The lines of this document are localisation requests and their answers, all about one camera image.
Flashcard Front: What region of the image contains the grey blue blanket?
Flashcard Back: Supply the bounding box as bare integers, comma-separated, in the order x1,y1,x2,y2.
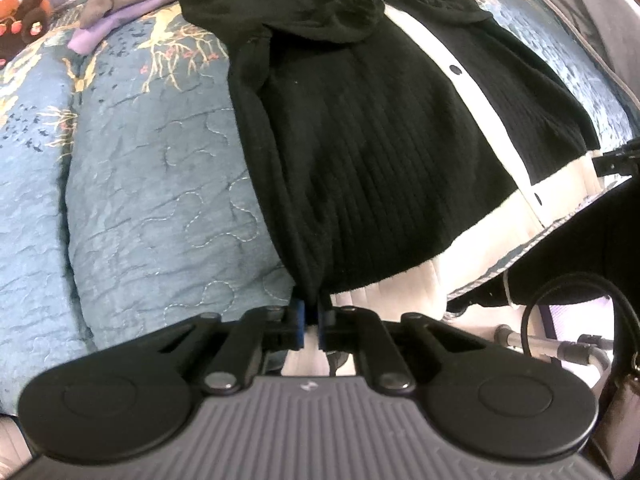
549,0,639,94

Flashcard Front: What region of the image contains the red panda plush toy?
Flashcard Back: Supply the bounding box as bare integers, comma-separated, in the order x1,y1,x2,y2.
0,0,52,68

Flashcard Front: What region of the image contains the grey metal tube frame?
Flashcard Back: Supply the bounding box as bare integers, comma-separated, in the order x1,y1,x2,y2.
494,324,612,374

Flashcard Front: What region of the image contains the blue floral quilted bedspread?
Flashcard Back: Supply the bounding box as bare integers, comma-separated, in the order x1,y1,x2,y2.
1,0,639,415

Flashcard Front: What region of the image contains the folded purple garment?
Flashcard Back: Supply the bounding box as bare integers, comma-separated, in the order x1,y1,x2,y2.
67,0,176,55

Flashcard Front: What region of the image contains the brown handbag with black strap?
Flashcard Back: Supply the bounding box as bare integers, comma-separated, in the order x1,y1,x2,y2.
520,272,639,479

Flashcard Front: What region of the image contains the black white knit cardigan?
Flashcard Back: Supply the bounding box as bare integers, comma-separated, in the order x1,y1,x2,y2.
177,0,609,378

